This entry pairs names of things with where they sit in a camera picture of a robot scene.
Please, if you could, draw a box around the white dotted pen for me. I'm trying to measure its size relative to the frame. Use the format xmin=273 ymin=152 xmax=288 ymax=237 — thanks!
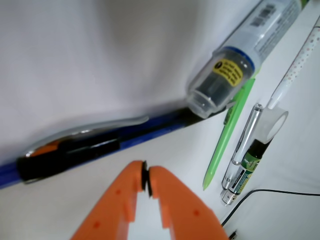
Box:
xmin=266 ymin=21 xmax=320 ymax=110

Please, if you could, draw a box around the dark blue click pen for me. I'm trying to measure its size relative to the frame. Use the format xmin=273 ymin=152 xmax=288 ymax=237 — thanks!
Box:
xmin=0 ymin=108 xmax=202 ymax=188

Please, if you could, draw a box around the black cap marker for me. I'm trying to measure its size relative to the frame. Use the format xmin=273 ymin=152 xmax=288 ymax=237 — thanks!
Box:
xmin=228 ymin=140 xmax=271 ymax=196

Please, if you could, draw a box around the clear tape roll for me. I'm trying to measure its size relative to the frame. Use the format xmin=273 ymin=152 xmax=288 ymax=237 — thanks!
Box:
xmin=254 ymin=107 xmax=289 ymax=144

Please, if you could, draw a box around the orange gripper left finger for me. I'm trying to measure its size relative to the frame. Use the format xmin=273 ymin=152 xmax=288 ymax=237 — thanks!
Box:
xmin=71 ymin=160 xmax=146 ymax=240

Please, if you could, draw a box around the green pen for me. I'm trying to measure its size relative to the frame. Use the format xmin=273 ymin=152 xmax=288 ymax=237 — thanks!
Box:
xmin=202 ymin=77 xmax=256 ymax=190

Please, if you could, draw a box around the blue cap marker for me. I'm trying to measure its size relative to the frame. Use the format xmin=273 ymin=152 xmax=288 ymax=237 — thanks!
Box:
xmin=186 ymin=0 xmax=307 ymax=119

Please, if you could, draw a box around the thin black cable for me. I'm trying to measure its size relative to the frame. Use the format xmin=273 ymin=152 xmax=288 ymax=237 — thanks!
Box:
xmin=221 ymin=188 xmax=320 ymax=240

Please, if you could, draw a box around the silver grey pen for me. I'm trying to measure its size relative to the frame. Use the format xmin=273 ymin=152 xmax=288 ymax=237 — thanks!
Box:
xmin=221 ymin=103 xmax=263 ymax=206

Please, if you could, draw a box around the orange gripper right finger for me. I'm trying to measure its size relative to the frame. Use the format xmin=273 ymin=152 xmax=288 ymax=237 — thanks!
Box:
xmin=149 ymin=166 xmax=229 ymax=240

